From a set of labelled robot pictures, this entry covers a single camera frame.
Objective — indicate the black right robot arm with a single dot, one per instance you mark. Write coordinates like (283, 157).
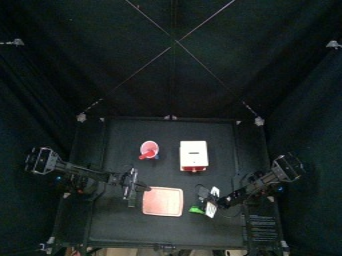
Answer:
(268, 178)

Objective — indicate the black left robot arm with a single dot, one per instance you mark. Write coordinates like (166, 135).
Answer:
(76, 168)

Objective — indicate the green toy sushi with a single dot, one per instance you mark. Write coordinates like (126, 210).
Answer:
(196, 210)

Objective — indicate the red rectangular tray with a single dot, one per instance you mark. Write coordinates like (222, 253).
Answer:
(164, 201)

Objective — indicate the white box with red base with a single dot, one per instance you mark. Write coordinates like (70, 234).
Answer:
(194, 159)

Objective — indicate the red toy cup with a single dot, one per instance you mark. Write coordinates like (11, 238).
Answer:
(149, 150)

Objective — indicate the black panel with white text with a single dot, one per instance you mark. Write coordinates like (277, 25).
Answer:
(263, 227)

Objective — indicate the black cloth backdrop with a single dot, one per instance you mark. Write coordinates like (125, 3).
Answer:
(172, 76)

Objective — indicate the grey frame corner bracket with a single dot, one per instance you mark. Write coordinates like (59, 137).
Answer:
(170, 117)
(14, 42)
(81, 117)
(260, 121)
(333, 44)

